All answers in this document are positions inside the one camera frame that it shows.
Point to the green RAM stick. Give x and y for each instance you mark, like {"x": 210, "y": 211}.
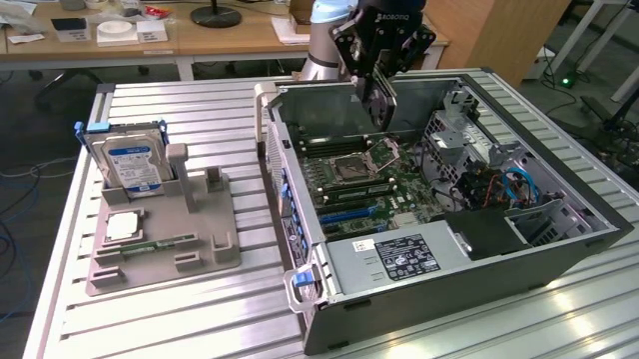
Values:
{"x": 150, "y": 246}

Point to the white paper stack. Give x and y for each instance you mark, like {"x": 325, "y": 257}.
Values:
{"x": 290, "y": 31}

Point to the black office chair base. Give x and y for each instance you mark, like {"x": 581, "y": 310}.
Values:
{"x": 50, "y": 86}

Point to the green motherboard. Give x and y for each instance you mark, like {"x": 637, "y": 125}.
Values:
{"x": 400, "y": 194}

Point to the CPU socket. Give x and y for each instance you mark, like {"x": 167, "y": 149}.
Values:
{"x": 350, "y": 166}

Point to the small white box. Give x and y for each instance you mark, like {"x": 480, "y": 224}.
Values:
{"x": 151, "y": 33}

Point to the wooden desk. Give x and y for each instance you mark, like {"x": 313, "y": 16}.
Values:
{"x": 225, "y": 41}

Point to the device with green light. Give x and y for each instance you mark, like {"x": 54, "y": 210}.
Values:
{"x": 566, "y": 81}

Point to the short black expansion slot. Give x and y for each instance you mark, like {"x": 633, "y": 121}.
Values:
{"x": 337, "y": 227}

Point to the white table frame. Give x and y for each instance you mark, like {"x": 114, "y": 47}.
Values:
{"x": 597, "y": 33}

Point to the white box with black lid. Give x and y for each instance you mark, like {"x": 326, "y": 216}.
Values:
{"x": 73, "y": 33}

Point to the wooden cabinet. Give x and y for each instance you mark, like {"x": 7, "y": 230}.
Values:
{"x": 500, "y": 37}

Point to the hard disk with blue label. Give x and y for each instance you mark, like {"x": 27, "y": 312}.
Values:
{"x": 127, "y": 168}

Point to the long black expansion slot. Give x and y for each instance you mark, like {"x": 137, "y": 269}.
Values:
{"x": 342, "y": 209}

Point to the red package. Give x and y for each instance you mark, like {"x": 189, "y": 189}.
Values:
{"x": 155, "y": 12}

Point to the black monitor stand base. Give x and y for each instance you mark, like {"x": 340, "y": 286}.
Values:
{"x": 216, "y": 18}

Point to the white box with round dish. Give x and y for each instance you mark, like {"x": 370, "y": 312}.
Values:
{"x": 118, "y": 37}

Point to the blue expansion slot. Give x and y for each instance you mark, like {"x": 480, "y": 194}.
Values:
{"x": 348, "y": 217}

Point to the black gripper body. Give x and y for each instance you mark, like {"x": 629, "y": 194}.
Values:
{"x": 392, "y": 13}

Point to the black open PC case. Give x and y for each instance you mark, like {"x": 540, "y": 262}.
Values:
{"x": 450, "y": 318}

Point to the clear plastic bag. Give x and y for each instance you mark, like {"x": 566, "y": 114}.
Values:
{"x": 15, "y": 15}

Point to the white paper slip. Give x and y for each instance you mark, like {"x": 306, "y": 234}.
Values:
{"x": 25, "y": 38}

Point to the black RAM slot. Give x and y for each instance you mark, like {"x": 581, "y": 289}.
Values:
{"x": 334, "y": 151}
{"x": 333, "y": 147}
{"x": 330, "y": 139}
{"x": 330, "y": 143}

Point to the black metal stand foot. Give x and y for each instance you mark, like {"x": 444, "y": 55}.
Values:
{"x": 600, "y": 108}

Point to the RAM stick with white label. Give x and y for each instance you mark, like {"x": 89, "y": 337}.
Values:
{"x": 357, "y": 191}

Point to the grey power supply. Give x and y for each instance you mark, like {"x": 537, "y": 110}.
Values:
{"x": 360, "y": 269}

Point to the white cup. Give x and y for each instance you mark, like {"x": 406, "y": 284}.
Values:
{"x": 95, "y": 3}

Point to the grey cup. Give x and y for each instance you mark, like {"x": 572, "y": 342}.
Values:
{"x": 74, "y": 4}

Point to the perforated metal drive cage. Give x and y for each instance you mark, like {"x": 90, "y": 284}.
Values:
{"x": 450, "y": 142}

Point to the grey parts rack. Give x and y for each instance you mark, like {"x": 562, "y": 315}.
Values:
{"x": 165, "y": 220}

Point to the blue disk caddy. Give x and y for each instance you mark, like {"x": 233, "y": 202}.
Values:
{"x": 95, "y": 127}

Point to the silver CPU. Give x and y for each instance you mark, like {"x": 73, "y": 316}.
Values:
{"x": 122, "y": 226}

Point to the grey metal disk bay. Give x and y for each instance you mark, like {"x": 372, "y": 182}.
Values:
{"x": 549, "y": 224}

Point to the cardboard box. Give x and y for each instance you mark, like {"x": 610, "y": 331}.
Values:
{"x": 300, "y": 11}

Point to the green graphics card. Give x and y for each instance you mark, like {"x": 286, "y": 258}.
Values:
{"x": 382, "y": 108}

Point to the blue case latch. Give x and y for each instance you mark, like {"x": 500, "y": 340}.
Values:
{"x": 301, "y": 279}

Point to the metal socket cover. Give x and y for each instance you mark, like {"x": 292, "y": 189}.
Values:
{"x": 385, "y": 153}

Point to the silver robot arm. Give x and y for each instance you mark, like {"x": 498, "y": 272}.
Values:
{"x": 325, "y": 45}

